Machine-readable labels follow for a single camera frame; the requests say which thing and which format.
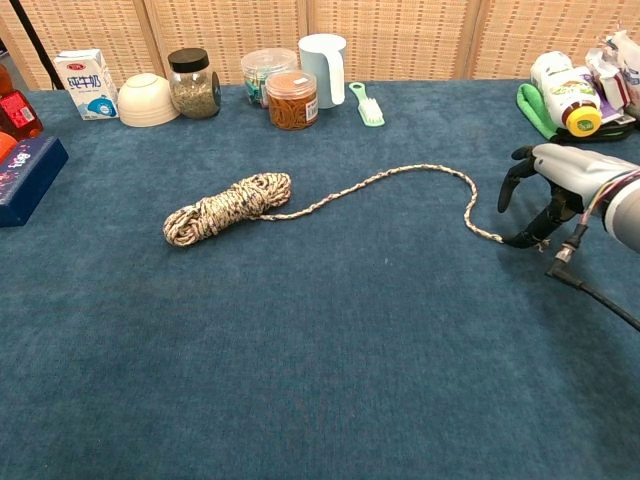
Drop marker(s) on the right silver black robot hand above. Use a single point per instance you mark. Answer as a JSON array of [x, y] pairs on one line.
[[575, 170]]

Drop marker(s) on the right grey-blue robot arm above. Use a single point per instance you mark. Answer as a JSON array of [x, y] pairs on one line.
[[625, 210]]

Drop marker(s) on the green cloth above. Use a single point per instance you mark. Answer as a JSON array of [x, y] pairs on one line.
[[535, 107]]

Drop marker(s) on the white bottle with yellow cap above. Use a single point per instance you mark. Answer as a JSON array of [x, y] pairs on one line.
[[567, 85]]

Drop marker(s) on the white purple snack packet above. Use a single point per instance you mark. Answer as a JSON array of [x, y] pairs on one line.
[[607, 82]]

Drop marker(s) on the green scrubbing brush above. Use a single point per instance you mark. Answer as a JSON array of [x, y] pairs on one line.
[[369, 107]]

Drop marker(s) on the bamboo folding screen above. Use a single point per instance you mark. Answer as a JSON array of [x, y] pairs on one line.
[[400, 40]]

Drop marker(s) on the pale blue plastic pitcher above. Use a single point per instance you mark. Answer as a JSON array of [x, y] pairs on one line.
[[322, 65]]

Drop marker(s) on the plastic jar of rubber bands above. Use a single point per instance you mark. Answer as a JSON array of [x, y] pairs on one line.
[[291, 105]]

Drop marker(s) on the blue carpet table cover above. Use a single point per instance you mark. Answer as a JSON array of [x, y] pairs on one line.
[[300, 350]]

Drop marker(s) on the clear tub of coloured clips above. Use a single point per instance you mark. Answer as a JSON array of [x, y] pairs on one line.
[[257, 67]]

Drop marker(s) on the glass jar with black lid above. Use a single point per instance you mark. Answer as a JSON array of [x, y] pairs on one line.
[[194, 92]]

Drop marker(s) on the upturned cream bowl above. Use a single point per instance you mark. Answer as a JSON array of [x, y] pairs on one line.
[[147, 102]]

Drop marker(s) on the white blue milk carton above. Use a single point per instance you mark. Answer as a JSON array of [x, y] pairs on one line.
[[87, 85]]

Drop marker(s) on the dark blue printed box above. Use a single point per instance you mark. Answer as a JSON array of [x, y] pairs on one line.
[[27, 175]]

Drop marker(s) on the black tripod stand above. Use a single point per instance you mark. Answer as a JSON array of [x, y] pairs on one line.
[[35, 42]]

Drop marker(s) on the amber honey bottle red label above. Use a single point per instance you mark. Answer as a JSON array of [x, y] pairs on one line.
[[17, 112]]

